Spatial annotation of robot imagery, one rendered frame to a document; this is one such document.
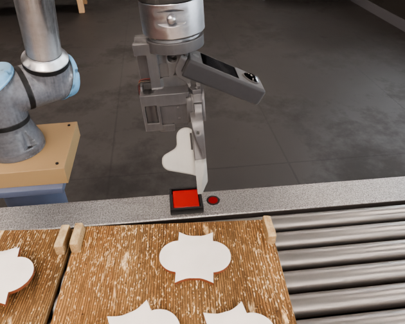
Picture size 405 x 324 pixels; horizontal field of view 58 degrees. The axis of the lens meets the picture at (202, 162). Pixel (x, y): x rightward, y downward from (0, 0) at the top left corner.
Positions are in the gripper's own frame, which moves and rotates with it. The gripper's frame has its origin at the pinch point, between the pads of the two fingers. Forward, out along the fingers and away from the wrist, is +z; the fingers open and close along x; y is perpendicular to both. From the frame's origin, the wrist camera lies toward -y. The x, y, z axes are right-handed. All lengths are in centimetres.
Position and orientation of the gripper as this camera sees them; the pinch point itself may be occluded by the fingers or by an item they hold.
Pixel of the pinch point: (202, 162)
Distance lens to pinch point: 56.5
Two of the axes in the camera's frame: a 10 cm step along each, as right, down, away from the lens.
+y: -10.0, 0.9, 0.0
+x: 0.5, 6.1, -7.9
